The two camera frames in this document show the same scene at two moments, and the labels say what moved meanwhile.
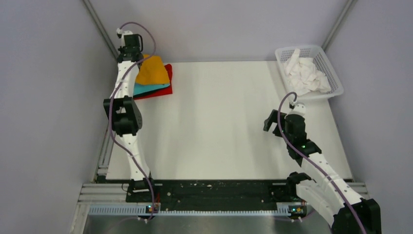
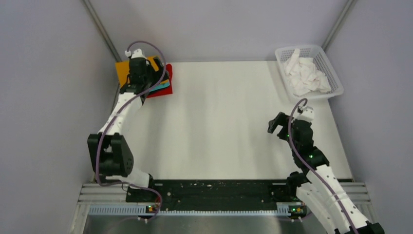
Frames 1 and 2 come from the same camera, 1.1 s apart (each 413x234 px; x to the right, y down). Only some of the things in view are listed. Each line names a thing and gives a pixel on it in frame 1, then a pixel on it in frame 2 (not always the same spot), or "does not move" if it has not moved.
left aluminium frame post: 102,27 does not move
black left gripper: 121,49 to 157,75
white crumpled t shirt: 302,76 does not move
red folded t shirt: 161,91 does not move
